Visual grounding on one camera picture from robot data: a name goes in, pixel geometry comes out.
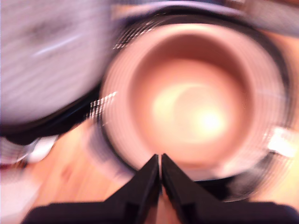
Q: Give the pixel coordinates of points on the copper-coloured cooking pot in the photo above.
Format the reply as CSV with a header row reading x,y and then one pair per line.
x,y
191,105

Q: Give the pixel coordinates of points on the rice cooker lid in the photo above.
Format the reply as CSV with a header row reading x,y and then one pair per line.
x,y
46,70

